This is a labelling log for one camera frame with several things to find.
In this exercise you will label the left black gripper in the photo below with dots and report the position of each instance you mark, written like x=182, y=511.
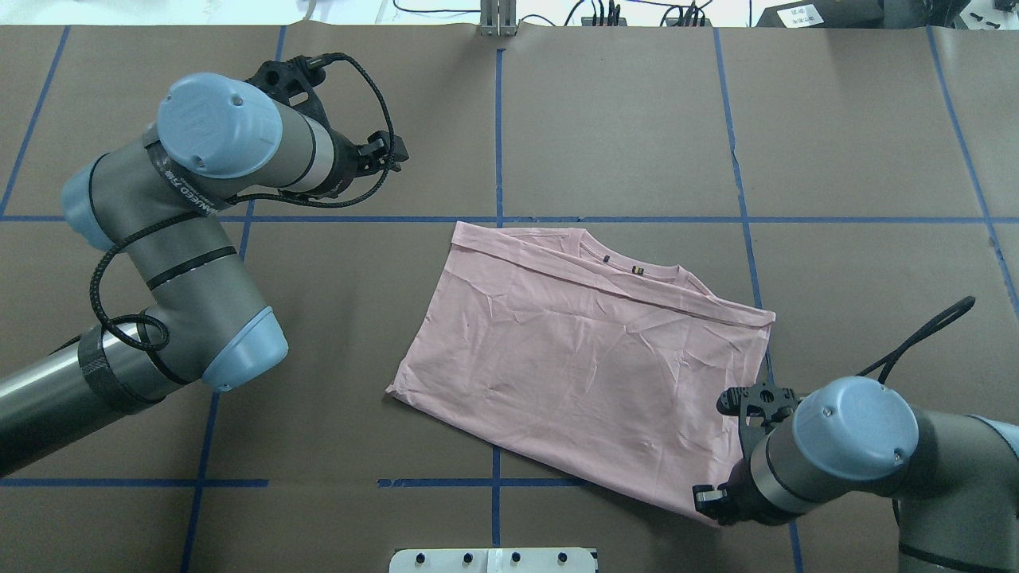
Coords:
x=344, y=161

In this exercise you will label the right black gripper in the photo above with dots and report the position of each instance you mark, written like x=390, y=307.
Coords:
x=742, y=495

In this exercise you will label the pink snoopy t-shirt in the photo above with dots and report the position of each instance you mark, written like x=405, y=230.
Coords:
x=547, y=344

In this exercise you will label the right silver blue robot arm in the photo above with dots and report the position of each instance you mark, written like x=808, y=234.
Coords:
x=953, y=478

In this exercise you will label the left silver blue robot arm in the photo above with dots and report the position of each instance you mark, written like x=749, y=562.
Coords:
x=173, y=299

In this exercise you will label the white mounting pillar with base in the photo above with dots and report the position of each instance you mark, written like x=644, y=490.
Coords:
x=514, y=559

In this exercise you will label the black box with label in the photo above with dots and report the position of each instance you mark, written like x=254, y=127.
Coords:
x=861, y=14

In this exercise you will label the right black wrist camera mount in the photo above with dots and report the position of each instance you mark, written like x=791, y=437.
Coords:
x=760, y=409

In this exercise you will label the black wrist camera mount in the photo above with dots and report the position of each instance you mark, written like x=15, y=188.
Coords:
x=760, y=409
x=292, y=83

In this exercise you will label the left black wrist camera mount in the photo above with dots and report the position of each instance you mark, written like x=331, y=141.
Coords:
x=292, y=83

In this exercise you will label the aluminium frame post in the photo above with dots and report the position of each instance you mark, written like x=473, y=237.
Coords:
x=498, y=18

